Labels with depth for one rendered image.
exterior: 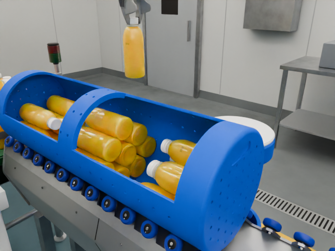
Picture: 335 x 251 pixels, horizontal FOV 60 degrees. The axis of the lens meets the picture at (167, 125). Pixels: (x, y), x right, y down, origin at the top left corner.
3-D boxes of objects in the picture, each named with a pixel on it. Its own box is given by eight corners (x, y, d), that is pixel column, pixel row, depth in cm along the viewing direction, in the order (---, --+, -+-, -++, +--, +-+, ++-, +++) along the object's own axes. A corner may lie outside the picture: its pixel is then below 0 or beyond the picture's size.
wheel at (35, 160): (42, 155, 99) (47, 157, 101) (36, 150, 102) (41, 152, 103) (35, 167, 99) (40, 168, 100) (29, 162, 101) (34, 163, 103)
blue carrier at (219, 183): (200, 284, 59) (202, 166, 47) (7, 152, 110) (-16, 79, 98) (258, 207, 79) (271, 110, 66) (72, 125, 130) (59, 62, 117)
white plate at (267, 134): (206, 148, 93) (205, 151, 94) (289, 145, 95) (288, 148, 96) (192, 116, 118) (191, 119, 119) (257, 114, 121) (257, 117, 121)
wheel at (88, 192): (97, 188, 82) (102, 189, 83) (88, 182, 84) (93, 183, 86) (89, 203, 81) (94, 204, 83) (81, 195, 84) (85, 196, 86)
